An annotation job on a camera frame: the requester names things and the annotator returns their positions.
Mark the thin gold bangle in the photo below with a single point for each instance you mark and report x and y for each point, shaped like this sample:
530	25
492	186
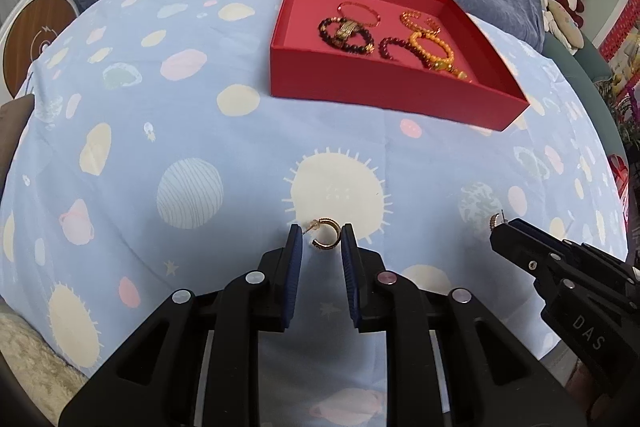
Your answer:
376	14

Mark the red box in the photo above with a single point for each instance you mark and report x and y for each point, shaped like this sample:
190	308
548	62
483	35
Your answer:
375	82

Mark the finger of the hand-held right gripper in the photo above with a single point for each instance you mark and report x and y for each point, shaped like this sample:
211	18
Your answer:
520	252
537	234

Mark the round white wooden side table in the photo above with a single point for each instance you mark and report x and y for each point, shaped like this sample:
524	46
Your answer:
35	32

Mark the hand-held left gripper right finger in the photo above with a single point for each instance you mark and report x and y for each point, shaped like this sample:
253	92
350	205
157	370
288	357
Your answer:
352	277

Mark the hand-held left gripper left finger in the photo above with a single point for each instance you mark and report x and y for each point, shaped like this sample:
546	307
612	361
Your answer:
292	277

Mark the beige rug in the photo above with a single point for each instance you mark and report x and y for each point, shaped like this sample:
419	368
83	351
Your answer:
30	347

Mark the beige plush toy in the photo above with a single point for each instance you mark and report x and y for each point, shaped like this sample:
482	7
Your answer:
565	22

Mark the red gift bag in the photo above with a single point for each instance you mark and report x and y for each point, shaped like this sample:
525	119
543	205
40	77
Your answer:
621	179

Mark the light blue planet print blanket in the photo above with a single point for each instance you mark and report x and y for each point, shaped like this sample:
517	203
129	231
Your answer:
200	107

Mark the gold hoop earring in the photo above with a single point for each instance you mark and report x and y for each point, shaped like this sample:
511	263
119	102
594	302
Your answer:
493	222
336	232

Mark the green bed frame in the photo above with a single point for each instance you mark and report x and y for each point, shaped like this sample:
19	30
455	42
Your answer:
585	77

